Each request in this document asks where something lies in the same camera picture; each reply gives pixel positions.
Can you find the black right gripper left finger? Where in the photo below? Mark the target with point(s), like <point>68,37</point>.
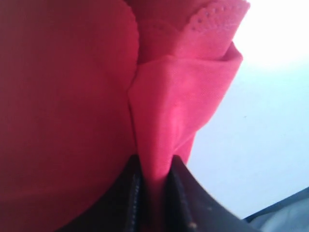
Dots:
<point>118,210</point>

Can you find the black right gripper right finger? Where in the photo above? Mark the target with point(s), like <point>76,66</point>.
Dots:
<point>189,208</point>

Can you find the red scalloped placemat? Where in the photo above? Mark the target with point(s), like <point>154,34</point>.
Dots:
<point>86,84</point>

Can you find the dark table frame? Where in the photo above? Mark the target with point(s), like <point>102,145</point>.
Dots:
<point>289,215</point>

